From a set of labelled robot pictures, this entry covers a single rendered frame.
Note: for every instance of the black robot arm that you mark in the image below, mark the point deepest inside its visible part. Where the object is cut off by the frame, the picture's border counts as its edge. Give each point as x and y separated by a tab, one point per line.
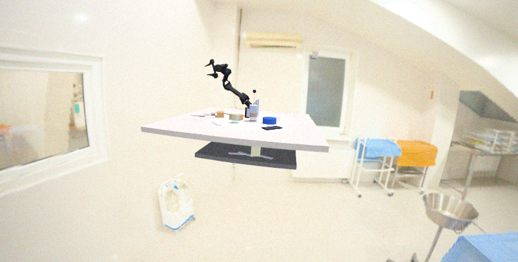
226	71

